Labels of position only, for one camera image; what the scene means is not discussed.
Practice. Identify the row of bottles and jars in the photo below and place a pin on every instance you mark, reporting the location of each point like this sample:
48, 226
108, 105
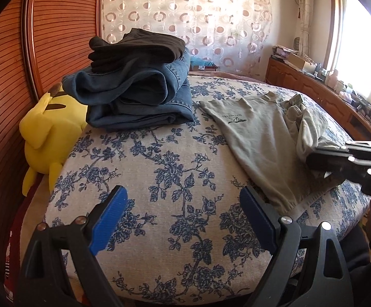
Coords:
345, 89

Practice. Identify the person's dark clothing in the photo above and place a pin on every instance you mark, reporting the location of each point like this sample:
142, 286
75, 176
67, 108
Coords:
367, 278

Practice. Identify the red printed cloth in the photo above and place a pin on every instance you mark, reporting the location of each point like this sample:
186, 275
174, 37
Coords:
12, 255

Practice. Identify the folded blue jeans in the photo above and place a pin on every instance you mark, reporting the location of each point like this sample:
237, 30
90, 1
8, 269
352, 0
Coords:
124, 89

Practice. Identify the white window curtain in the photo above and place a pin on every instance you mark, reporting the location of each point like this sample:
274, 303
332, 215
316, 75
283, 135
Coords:
305, 12

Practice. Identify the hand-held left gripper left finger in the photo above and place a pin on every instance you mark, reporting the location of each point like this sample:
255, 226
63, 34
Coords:
108, 220

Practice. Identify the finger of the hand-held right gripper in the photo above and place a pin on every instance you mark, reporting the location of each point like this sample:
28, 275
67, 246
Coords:
326, 161
364, 149

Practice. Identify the blue floral bed cover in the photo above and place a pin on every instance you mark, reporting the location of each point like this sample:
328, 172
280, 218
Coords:
172, 166

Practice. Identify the yellow plush toy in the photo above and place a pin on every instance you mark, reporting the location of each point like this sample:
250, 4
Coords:
47, 128

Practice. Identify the box with teal item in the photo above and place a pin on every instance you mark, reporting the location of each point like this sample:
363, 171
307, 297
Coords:
201, 62

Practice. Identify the sheer circle-pattern curtain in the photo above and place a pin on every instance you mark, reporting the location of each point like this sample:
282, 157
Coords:
188, 6

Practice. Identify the cardboard box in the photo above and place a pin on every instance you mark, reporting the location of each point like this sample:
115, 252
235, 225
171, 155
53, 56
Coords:
297, 60

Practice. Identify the grey-green sweatshirt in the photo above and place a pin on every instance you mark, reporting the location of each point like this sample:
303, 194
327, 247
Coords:
262, 140

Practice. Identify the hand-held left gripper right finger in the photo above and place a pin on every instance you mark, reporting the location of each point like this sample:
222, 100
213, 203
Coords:
257, 217

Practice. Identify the folded black pants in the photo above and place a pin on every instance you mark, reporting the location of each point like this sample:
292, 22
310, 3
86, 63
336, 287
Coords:
140, 51

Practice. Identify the bright window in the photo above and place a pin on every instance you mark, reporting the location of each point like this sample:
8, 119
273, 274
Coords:
355, 38

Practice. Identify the wooden sideboard cabinet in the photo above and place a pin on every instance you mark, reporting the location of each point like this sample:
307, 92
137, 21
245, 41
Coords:
300, 80

